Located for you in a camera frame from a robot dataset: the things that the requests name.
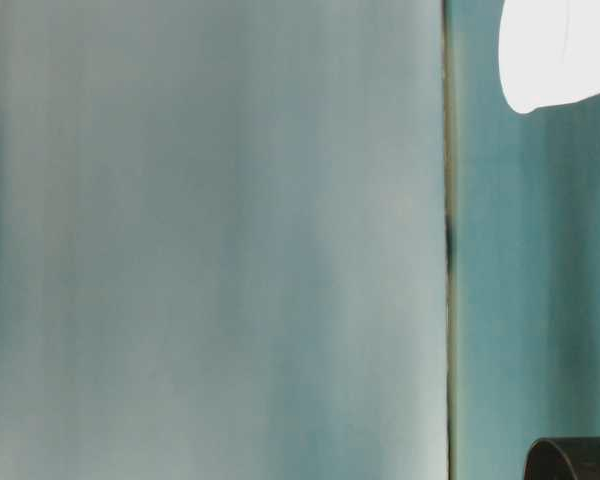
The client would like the pale blue-green backdrop cloth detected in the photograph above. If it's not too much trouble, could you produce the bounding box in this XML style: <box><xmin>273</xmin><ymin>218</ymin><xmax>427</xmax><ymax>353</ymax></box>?
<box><xmin>0</xmin><ymin>0</ymin><xmax>449</xmax><ymax>480</ymax></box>

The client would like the black cup holder red handle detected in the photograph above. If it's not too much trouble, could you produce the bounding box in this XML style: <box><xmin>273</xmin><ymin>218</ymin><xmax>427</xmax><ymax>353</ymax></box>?
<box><xmin>523</xmin><ymin>437</ymin><xmax>600</xmax><ymax>480</ymax></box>

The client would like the blue-green table cloth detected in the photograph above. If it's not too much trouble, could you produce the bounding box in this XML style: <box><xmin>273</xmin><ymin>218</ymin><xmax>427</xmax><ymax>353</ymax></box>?
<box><xmin>443</xmin><ymin>0</ymin><xmax>600</xmax><ymax>480</ymax></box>

